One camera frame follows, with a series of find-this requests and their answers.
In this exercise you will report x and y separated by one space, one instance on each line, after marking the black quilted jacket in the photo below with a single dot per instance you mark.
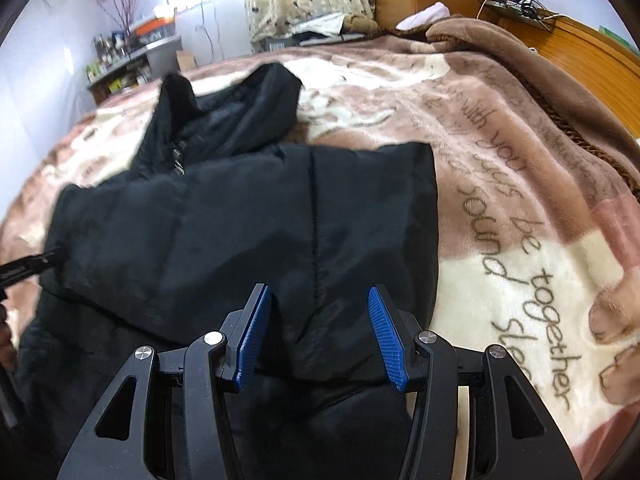
250 210

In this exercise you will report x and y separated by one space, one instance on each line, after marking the white pillow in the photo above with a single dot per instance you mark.
425 15

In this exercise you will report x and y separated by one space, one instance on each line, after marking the pile of cloths and boxes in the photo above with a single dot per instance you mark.
320 27

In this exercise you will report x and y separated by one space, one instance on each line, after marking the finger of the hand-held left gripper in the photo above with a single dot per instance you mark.
30 263

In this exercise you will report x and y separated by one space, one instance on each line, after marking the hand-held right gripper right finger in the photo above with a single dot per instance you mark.
387 340

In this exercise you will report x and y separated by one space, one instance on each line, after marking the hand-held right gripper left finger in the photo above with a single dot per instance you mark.
252 340

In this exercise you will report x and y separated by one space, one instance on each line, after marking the person's left hand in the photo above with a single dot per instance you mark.
6 345

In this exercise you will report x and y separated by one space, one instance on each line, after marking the green packet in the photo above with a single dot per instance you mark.
620 37

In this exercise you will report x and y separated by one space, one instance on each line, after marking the printed beige brown blanket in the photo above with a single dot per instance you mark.
500 260

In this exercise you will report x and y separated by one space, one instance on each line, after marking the bare decorative branches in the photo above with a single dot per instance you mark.
122 5

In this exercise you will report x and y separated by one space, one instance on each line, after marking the cluster of bottles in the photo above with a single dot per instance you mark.
107 52

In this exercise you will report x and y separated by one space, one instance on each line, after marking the wooden headboard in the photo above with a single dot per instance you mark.
585 55

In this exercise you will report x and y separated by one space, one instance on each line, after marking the brown plush toy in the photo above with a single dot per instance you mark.
360 23

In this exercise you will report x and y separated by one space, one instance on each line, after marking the orange and white box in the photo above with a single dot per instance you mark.
155 22

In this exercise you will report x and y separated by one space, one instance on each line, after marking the shelf unit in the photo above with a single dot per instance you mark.
160 57

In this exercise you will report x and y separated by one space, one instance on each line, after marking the cardboard box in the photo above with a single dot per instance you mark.
185 61

